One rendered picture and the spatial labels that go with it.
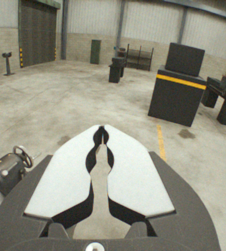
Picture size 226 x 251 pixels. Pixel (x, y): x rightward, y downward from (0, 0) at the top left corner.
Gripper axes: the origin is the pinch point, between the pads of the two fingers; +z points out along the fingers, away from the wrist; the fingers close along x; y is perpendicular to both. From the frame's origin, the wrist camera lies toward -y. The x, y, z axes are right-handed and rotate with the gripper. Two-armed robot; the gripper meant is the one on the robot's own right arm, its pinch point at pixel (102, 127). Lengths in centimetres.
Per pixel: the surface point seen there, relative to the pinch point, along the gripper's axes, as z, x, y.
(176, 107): 319, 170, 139
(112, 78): 667, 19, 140
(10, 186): 29, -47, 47
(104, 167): 150, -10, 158
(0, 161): 35, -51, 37
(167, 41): 1242, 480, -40
